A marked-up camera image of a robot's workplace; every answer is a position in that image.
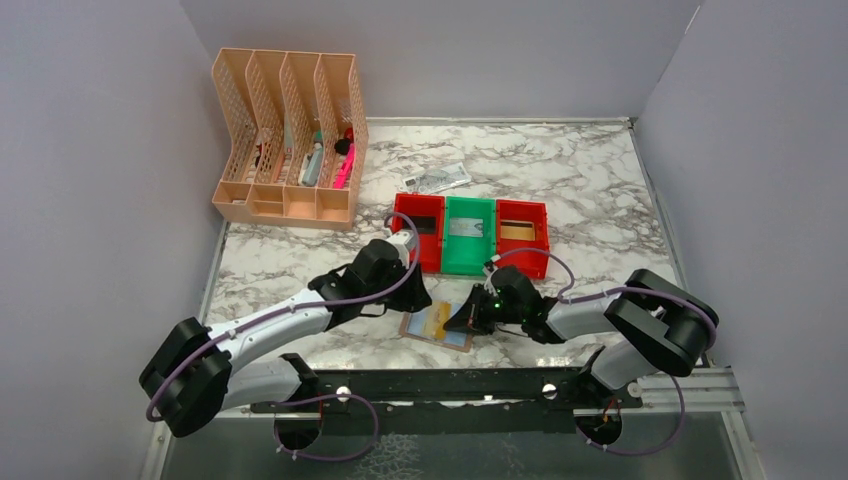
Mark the tan leather card holder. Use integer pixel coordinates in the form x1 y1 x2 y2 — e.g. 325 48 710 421
399 301 472 353

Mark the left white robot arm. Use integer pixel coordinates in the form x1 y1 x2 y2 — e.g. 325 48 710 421
139 231 432 437

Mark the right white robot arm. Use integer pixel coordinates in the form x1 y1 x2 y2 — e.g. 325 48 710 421
444 266 719 399

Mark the black card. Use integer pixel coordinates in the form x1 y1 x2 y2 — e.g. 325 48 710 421
409 215 439 235

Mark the gold card with stripe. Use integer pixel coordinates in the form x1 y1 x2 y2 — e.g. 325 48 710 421
500 221 536 242

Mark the silver VIP card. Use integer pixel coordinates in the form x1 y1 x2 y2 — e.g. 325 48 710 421
448 217 486 238

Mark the right red plastic bin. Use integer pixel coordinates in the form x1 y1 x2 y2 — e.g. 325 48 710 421
495 199 550 280

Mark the red plastic bin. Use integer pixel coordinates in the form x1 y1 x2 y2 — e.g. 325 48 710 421
495 199 550 280
394 193 446 274

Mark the left red plastic bin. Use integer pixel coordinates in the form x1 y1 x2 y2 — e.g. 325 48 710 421
394 193 446 274

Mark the green plastic bin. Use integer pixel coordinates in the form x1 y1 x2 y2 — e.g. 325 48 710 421
441 196 496 276

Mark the pink highlighter pen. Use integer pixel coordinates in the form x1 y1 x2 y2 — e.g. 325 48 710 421
333 143 356 189

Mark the grey green marker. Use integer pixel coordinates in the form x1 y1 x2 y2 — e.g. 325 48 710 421
299 131 325 187

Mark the clear protractor ruler packet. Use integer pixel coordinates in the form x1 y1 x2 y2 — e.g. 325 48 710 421
402 162 472 195

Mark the black binder clip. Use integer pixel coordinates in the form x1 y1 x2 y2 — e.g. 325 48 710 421
334 128 355 156

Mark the peach plastic file organizer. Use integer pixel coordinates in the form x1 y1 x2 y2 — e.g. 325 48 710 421
211 48 369 230

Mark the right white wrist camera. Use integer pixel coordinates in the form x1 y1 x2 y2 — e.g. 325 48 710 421
483 261 509 296

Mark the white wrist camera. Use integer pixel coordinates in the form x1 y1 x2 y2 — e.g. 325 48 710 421
388 230 418 263
483 261 509 296

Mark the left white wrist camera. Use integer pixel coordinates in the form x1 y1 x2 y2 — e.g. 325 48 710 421
388 230 418 263

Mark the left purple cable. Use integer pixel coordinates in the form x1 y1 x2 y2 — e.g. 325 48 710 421
145 212 423 463

